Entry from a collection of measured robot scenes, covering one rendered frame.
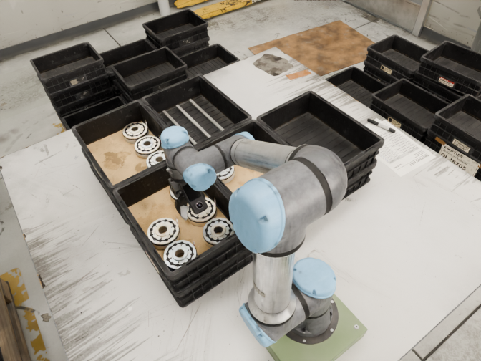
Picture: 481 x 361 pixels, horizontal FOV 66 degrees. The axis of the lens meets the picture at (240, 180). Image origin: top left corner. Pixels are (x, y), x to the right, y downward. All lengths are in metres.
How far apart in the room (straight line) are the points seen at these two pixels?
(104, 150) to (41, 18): 2.87
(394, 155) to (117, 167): 1.16
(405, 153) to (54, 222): 1.47
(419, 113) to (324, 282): 1.75
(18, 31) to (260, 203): 3.92
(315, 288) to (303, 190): 0.41
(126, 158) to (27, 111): 2.09
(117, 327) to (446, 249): 1.14
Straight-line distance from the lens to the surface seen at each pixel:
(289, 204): 0.60
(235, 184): 1.36
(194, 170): 0.94
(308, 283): 0.98
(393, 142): 1.81
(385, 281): 1.37
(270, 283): 0.78
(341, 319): 1.21
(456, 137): 2.22
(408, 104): 2.62
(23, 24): 4.34
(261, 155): 0.84
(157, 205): 1.34
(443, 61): 2.89
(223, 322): 1.24
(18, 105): 3.67
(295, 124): 1.61
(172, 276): 1.07
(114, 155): 1.57
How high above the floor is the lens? 1.86
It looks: 49 degrees down
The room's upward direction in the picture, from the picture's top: 3 degrees counter-clockwise
